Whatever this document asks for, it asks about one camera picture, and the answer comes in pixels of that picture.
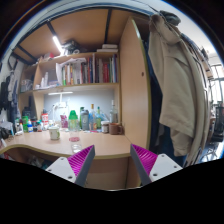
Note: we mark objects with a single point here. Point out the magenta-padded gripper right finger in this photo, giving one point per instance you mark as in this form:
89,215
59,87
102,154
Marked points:
156,168

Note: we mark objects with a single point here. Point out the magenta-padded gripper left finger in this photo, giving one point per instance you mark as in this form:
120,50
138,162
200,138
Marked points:
71,168

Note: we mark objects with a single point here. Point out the clear green-capped drink bottle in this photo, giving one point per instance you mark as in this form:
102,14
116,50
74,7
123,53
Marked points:
74,125

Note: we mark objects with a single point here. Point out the white mug with green rim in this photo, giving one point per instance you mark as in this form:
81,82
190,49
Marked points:
54,133

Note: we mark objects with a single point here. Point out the magenta packet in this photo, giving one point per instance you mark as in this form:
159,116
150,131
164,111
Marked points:
63,121

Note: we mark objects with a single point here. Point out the grey tumbler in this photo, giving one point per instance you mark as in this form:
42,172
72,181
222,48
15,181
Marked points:
85,120

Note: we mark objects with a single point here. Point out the white-lidded brown jar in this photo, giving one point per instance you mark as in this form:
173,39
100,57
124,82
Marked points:
105,127

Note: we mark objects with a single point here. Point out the gold-capped clear glass bottle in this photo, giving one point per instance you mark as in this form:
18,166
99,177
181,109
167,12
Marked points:
92,119

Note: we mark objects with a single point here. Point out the green glass bottle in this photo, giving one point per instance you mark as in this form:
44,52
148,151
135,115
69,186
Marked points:
98,120

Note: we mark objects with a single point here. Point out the red-labelled white canister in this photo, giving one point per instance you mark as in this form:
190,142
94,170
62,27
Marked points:
45,119

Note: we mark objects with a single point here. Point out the brown mug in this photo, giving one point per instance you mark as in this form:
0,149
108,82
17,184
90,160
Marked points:
115,128

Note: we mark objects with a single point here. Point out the blue-capped white bottle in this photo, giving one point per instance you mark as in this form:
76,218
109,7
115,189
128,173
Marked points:
30,127

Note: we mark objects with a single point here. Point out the green plastic bottle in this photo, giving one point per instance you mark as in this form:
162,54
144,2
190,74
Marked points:
25,122

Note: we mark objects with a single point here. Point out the tall clear glass bottle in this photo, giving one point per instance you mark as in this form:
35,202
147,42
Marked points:
113,116

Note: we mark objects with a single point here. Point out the under-shelf light strip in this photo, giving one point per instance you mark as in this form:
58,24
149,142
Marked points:
60,93

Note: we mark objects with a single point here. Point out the beige hanging coat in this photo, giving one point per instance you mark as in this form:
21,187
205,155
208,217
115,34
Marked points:
173,83

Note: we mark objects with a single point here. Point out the wooden wardrobe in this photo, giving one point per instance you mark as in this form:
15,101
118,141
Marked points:
133,83

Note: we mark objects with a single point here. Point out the dark hanging clothes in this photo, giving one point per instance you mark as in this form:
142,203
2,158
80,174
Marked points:
6,96

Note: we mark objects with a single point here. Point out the wooden shelf unit with books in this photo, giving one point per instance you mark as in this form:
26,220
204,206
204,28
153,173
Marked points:
100,71

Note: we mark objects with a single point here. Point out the ceiling tube light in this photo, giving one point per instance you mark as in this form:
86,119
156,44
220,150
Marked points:
57,43

